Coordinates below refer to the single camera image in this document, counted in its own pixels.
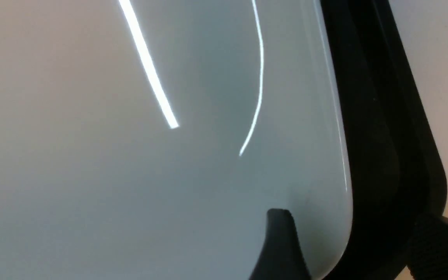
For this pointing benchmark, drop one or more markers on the large white square plate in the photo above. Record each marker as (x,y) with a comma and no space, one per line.
(147,139)

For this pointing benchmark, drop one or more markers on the black plastic serving tray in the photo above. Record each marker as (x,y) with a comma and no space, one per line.
(395,168)

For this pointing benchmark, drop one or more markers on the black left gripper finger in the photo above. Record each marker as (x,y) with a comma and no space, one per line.
(280,257)

